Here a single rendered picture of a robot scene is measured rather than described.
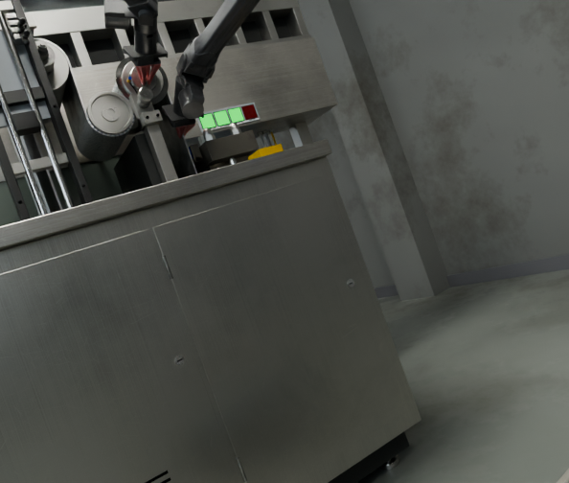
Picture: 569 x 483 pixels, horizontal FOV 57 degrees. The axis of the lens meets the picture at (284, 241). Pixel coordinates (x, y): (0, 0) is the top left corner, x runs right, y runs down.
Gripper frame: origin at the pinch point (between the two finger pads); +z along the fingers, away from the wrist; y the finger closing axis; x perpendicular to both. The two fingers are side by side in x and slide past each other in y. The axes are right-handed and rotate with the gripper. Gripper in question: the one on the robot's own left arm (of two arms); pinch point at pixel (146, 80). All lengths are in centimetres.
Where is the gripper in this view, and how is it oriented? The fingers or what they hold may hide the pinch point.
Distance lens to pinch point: 157.6
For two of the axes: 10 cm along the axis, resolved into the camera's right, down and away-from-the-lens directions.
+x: -5.6, -6.4, 5.2
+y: 8.1, -2.9, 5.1
